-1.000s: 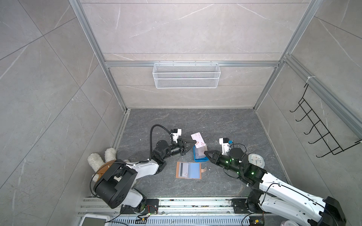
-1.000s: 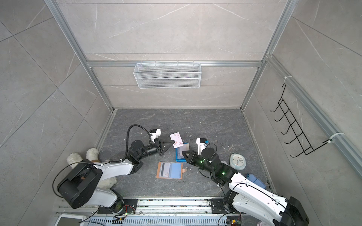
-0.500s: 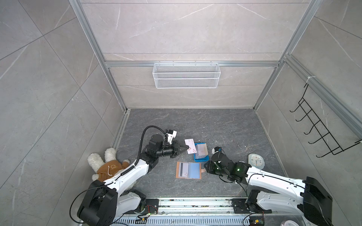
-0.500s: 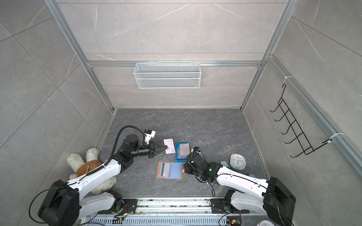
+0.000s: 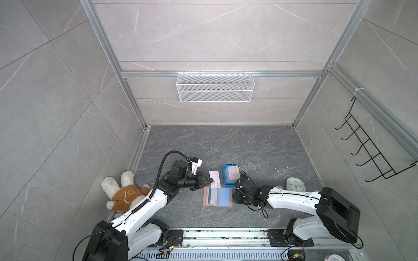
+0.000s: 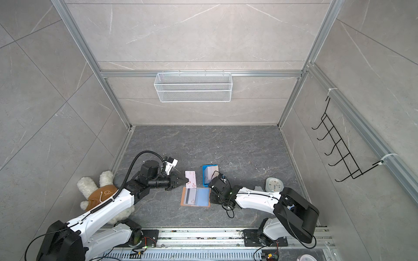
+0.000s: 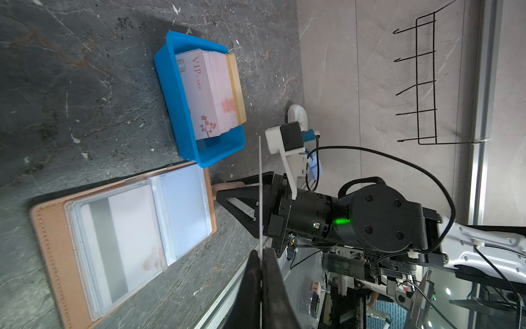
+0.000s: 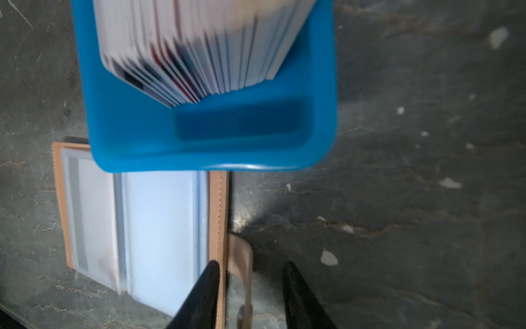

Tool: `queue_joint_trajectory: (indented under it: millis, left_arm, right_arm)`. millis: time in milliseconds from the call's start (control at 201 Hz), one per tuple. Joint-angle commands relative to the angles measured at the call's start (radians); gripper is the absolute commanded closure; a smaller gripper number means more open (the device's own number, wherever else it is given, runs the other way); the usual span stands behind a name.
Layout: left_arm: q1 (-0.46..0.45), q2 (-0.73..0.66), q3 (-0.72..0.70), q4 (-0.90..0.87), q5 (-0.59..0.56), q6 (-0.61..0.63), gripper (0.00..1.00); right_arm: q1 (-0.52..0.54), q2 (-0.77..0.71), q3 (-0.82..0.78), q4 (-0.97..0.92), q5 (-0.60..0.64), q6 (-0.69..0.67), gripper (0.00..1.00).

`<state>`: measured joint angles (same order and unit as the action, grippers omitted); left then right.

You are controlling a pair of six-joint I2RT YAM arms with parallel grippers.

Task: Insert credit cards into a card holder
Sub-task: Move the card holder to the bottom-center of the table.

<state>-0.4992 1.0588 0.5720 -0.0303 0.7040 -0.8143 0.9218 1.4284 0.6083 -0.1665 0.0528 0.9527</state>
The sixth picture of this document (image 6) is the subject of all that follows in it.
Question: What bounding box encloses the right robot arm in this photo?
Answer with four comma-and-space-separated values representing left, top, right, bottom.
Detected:
209, 177, 320, 249

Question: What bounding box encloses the pink VIP card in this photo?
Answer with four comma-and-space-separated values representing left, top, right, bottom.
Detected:
184, 188, 198, 206
185, 171, 197, 189

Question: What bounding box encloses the tan leather card holder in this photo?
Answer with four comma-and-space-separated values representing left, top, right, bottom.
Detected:
180, 188, 211, 208

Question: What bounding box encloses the black wire hook rack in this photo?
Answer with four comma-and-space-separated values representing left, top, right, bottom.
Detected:
311, 96, 384, 183

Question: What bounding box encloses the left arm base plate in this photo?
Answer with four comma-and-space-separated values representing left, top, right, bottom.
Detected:
116, 229, 160, 248

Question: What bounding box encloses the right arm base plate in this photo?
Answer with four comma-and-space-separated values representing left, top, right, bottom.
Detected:
242, 229, 288, 247

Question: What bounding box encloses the white round alarm clock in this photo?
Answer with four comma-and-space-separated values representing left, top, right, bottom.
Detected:
265, 177, 284, 192

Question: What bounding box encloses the blue plastic card tray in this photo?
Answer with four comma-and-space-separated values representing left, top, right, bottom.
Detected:
202, 165, 219, 187

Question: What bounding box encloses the white wire mesh basket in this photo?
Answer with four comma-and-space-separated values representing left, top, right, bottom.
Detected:
154, 72, 233, 102

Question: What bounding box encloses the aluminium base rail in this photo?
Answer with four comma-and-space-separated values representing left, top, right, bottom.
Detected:
63, 227, 335, 250

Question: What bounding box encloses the white teddy bear brown shirt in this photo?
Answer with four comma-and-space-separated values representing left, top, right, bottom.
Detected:
77, 171, 135, 226

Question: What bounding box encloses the stack of white cards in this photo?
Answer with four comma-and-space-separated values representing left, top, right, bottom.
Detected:
205, 165, 219, 183

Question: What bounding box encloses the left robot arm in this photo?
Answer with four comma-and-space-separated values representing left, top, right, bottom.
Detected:
36, 158, 189, 261

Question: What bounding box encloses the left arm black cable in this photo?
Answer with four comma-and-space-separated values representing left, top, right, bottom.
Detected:
114, 150, 164, 196

